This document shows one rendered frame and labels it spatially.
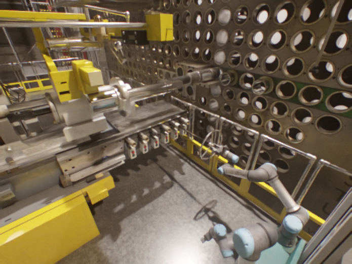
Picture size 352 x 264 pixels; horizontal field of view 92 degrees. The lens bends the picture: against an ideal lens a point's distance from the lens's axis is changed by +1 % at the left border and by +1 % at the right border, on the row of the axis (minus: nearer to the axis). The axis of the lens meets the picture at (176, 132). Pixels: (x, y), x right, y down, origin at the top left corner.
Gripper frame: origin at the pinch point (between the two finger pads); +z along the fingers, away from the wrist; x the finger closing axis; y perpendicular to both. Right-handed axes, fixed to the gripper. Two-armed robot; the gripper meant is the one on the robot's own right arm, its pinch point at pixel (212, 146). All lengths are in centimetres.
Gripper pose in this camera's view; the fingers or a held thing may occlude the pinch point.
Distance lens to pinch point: 201.8
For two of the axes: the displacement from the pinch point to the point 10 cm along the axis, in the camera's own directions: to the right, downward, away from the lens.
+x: 7.7, -3.7, 5.2
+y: 0.4, 8.4, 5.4
